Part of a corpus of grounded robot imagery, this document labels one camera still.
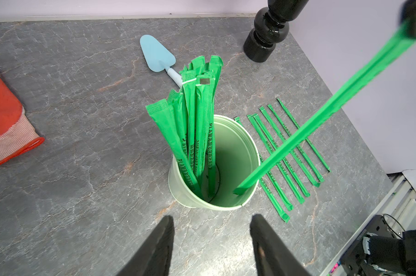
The light green metal cup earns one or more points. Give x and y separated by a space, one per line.
236 157

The red work glove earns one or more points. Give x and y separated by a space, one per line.
17 134

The light blue garden trowel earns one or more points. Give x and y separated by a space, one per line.
159 58

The green plant in black pot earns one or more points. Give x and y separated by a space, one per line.
271 26

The bundle of green wrapped straws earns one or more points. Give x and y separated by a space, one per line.
186 121

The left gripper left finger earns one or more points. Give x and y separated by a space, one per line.
153 258

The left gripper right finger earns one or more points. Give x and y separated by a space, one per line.
272 257

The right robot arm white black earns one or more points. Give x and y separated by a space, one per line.
378 250

